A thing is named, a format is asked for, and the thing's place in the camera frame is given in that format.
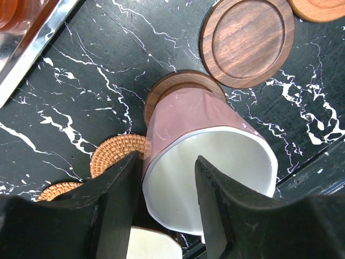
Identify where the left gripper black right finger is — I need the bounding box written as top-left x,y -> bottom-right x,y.
195,156 -> 344,258

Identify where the dark brown wooden coaster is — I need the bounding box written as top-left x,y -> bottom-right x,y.
143,70 -> 226,127

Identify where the orange red mug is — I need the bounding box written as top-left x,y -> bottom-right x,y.
0,0 -> 36,33

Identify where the silver metal tray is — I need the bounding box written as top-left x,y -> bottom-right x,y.
1,0 -> 82,106

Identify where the light brown wooden coaster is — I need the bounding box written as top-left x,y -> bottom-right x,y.
288,0 -> 344,23

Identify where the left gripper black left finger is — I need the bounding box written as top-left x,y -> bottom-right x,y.
1,152 -> 142,258

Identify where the pink mug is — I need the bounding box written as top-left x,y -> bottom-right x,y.
142,87 -> 278,236

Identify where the woven rattan coaster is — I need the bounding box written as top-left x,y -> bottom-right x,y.
37,182 -> 82,202
90,134 -> 151,179

